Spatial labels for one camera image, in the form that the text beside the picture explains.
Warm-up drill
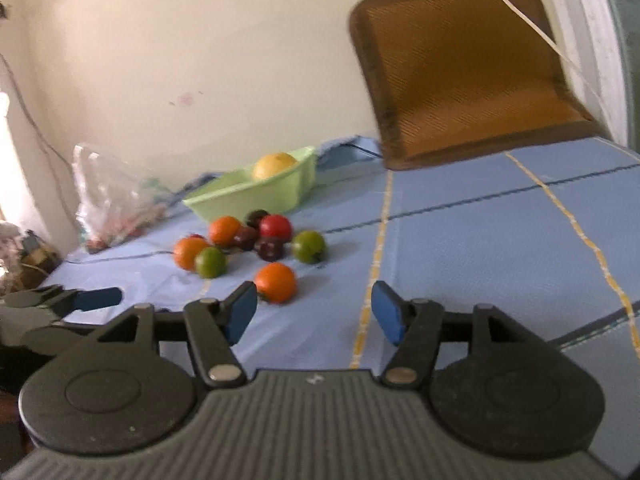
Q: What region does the white window frame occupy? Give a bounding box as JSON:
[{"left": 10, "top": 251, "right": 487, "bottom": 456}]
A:
[{"left": 537, "top": 0, "right": 640, "bottom": 152}]

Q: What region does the red apple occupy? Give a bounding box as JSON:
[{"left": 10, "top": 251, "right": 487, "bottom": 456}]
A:
[{"left": 258, "top": 214, "right": 294, "bottom": 242}]

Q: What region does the thin black wall cable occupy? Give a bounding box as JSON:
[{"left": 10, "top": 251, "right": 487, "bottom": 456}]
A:
[{"left": 0, "top": 52, "right": 78, "bottom": 201}]

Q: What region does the green citrus fruit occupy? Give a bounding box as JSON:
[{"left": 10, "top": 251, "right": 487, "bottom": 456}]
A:
[
  {"left": 194, "top": 246, "right": 228, "bottom": 280},
  {"left": 292, "top": 230, "right": 327, "bottom": 265}
]

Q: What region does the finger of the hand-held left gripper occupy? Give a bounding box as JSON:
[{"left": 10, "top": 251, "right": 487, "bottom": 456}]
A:
[
  {"left": 2, "top": 285, "right": 123, "bottom": 318},
  {"left": 22, "top": 321, "right": 113, "bottom": 357}
]

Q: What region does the clear plastic bag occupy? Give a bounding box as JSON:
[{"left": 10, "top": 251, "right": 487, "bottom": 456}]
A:
[{"left": 72, "top": 143, "right": 173, "bottom": 255}]

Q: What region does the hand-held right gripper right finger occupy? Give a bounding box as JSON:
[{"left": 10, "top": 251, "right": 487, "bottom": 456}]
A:
[{"left": 371, "top": 281, "right": 556, "bottom": 387}]

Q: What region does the blue striped bedsheet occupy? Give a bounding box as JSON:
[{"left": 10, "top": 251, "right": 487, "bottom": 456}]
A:
[{"left": 47, "top": 134, "right": 640, "bottom": 386}]

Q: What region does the large yellow citrus fruit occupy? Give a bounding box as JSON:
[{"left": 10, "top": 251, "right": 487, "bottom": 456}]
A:
[{"left": 252, "top": 152, "right": 300, "bottom": 182}]

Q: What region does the orange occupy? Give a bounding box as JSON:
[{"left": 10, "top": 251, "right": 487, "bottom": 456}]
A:
[
  {"left": 208, "top": 215, "right": 242, "bottom": 249},
  {"left": 254, "top": 262, "right": 298, "bottom": 305},
  {"left": 173, "top": 236, "right": 211, "bottom": 272}
]

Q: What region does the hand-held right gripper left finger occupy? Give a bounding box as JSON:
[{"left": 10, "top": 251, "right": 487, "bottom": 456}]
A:
[{"left": 95, "top": 281, "right": 258, "bottom": 387}]

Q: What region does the white cable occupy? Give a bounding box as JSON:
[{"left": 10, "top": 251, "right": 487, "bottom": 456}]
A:
[{"left": 457, "top": 0, "right": 603, "bottom": 108}]

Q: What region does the light green plastic bowl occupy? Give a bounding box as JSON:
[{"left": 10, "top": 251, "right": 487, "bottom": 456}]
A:
[{"left": 181, "top": 146, "right": 318, "bottom": 224}]

